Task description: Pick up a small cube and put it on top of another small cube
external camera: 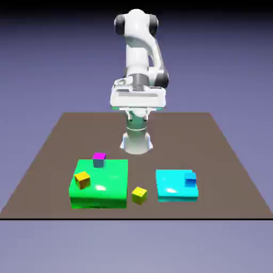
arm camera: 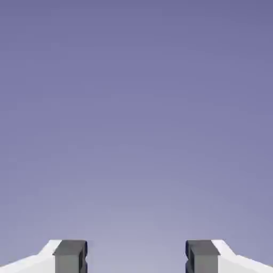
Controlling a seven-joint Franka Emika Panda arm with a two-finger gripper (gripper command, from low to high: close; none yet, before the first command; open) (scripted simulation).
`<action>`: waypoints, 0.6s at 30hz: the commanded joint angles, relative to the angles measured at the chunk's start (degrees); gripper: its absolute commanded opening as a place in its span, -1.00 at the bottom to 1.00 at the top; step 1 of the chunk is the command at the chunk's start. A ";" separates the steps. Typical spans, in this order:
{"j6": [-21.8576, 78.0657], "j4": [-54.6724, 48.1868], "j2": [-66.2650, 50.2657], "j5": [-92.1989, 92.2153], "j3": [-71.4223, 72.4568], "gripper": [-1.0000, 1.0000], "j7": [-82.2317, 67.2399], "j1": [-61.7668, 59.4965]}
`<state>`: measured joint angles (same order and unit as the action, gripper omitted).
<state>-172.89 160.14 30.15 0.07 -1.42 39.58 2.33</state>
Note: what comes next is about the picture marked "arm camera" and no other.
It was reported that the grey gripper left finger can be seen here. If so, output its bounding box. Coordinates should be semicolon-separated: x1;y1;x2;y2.
0;239;89;273

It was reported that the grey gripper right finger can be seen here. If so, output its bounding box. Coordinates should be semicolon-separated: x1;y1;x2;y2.
184;239;273;273

